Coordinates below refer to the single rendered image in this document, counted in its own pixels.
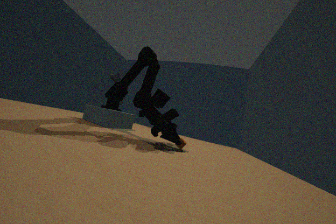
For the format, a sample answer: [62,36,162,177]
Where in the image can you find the orange block with dark square mark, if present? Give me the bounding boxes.
[175,138,187,149]

